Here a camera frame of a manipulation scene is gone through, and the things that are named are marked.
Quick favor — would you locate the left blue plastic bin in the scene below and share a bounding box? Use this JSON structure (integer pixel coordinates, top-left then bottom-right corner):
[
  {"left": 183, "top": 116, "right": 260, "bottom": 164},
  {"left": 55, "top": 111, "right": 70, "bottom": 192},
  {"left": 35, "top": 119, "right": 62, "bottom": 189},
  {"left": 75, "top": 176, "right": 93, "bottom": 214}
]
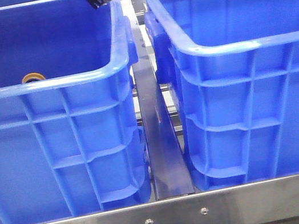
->
[{"left": 0, "top": 0, "right": 151, "bottom": 224}]

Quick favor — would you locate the blue plastic bin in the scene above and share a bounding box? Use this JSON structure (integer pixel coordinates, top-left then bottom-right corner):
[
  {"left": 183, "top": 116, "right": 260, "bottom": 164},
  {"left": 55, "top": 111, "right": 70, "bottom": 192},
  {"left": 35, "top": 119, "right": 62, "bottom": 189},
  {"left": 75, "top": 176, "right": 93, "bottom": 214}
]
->
[
  {"left": 146, "top": 0, "right": 299, "bottom": 191},
  {"left": 0, "top": 0, "right": 151, "bottom": 224}
]

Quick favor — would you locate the right blue plastic bin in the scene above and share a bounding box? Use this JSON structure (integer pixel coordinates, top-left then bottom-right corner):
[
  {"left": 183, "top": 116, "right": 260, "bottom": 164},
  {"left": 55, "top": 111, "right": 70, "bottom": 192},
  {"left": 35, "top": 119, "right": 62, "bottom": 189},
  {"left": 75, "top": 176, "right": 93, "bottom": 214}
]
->
[{"left": 146, "top": 0, "right": 299, "bottom": 191}]

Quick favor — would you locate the metal divider bar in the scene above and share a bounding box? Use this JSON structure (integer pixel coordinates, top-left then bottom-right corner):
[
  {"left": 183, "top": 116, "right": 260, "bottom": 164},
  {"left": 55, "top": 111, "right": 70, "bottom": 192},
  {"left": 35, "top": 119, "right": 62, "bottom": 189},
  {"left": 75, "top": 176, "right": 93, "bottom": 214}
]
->
[{"left": 123, "top": 16, "right": 196, "bottom": 201}]

